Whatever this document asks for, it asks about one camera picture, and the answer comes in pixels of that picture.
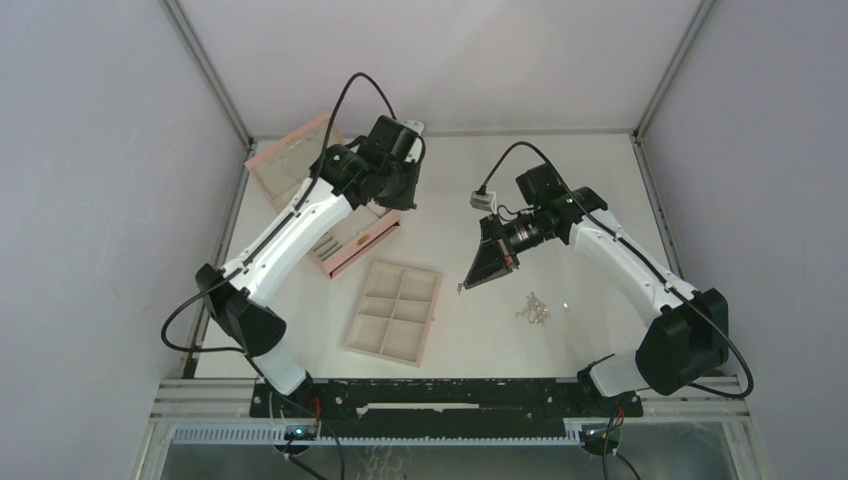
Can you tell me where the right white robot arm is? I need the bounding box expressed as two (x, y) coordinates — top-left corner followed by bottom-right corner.
(461, 164), (730, 416)

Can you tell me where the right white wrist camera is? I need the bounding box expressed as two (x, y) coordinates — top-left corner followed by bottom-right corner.
(469, 190), (499, 214)

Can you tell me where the pink jewelry box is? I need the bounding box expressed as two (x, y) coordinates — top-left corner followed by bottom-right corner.
(243, 111), (403, 281)

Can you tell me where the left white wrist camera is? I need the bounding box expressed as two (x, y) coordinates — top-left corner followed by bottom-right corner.
(404, 120), (425, 141)

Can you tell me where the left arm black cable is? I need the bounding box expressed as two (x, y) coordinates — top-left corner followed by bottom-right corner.
(160, 71), (399, 356)

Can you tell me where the black mounting base plate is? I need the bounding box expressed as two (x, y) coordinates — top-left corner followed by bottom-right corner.
(249, 378), (644, 440)

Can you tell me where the silver chain pile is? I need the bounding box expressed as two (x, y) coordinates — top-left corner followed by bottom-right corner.
(514, 291), (552, 326)

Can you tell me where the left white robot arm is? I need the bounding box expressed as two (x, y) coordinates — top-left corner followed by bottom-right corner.
(195, 115), (426, 417)

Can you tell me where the silver hoop necklace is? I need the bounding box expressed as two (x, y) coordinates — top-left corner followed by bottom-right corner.
(281, 135), (319, 177)

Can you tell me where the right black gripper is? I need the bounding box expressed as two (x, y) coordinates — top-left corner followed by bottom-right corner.
(466, 209), (556, 289)

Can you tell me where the beige six-compartment tray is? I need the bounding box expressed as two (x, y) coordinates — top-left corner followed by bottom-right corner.
(345, 261), (442, 368)

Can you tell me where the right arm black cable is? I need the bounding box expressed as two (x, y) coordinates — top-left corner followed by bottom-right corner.
(480, 140), (755, 400)

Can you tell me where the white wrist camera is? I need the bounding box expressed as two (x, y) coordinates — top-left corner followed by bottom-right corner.
(404, 120), (425, 141)
(469, 190), (499, 214)

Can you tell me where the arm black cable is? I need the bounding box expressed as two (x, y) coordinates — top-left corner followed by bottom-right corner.
(160, 71), (399, 356)
(480, 140), (755, 400)

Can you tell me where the white slotted cable duct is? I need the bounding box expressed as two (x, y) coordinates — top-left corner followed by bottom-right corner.
(170, 423), (598, 446)

